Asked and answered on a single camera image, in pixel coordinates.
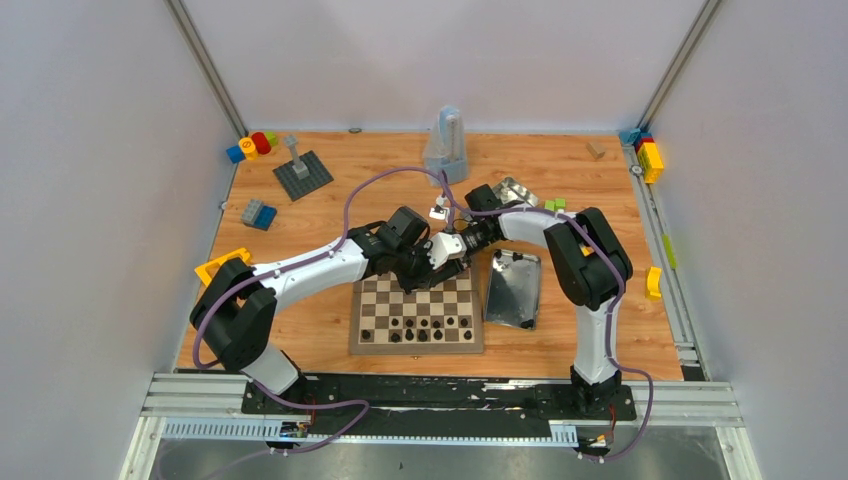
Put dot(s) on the blue metronome in plastic bag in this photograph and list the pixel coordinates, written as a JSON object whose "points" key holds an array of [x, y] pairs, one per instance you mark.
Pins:
{"points": [[445, 153]]}

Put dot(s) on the gold tin with white pieces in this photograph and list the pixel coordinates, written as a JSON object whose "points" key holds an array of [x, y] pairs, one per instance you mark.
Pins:
{"points": [[510, 190]]}

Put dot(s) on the green toy block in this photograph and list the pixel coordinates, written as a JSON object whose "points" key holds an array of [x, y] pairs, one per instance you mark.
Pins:
{"points": [[556, 205]]}

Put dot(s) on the small wooden block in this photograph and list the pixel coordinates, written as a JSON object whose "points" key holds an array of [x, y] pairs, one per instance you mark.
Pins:
{"points": [[596, 150]]}

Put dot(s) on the wooden chess board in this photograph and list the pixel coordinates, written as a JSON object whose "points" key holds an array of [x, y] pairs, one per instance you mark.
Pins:
{"points": [[379, 299]]}

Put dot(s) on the red round toy block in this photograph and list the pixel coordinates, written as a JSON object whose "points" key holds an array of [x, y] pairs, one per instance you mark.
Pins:
{"points": [[261, 143]]}

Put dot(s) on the silver tin lid black pieces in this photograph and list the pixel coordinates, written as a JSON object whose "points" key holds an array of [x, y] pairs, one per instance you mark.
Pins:
{"points": [[514, 290]]}

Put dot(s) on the stacked colourful blocks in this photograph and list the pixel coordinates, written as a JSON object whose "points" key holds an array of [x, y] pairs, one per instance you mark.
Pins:
{"points": [[647, 153]]}

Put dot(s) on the dark grey lego plate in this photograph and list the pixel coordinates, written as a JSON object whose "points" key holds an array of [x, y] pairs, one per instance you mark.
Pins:
{"points": [[303, 174]]}

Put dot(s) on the grey blue lego brick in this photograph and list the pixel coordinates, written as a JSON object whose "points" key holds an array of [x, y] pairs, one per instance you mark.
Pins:
{"points": [[258, 215]]}

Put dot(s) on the blue toy block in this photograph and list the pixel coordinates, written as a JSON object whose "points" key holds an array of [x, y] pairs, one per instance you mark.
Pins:
{"points": [[235, 154]]}

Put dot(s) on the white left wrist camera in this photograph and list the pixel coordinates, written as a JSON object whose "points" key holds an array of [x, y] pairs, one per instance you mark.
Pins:
{"points": [[444, 247]]}

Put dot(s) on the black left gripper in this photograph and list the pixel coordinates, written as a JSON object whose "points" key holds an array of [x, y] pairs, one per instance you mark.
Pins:
{"points": [[416, 270]]}

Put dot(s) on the orange toy block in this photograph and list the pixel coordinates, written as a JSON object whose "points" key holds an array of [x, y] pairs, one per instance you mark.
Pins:
{"points": [[206, 271]]}

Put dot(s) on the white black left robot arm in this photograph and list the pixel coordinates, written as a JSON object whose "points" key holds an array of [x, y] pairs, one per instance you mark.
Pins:
{"points": [[235, 313]]}

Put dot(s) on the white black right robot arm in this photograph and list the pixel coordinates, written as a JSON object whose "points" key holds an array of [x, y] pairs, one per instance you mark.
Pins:
{"points": [[591, 267]]}

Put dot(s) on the yellow round toy block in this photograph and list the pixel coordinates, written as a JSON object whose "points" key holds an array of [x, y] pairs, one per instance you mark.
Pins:
{"points": [[248, 148]]}

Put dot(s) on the yellow curved toy block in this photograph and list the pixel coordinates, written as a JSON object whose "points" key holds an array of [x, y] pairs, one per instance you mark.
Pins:
{"points": [[653, 289]]}

